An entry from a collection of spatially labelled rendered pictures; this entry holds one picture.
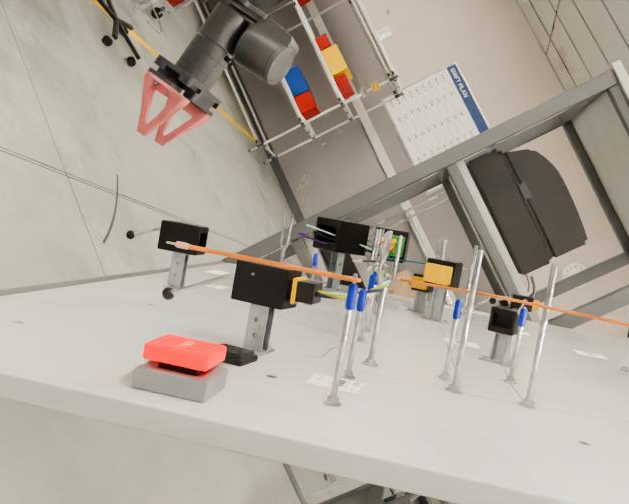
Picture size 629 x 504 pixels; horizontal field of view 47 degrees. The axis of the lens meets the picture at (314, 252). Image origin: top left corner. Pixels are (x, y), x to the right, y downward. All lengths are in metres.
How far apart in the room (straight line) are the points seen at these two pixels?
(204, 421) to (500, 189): 1.36
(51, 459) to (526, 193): 1.23
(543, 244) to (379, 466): 1.35
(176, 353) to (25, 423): 0.43
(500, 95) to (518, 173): 6.79
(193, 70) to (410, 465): 0.66
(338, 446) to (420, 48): 8.37
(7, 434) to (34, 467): 0.05
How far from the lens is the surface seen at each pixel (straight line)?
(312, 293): 0.71
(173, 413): 0.52
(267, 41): 0.99
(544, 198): 1.80
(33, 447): 0.94
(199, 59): 1.01
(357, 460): 0.50
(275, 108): 8.88
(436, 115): 8.50
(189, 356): 0.54
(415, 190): 2.25
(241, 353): 0.68
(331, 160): 8.55
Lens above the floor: 1.32
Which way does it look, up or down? 9 degrees down
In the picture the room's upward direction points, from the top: 64 degrees clockwise
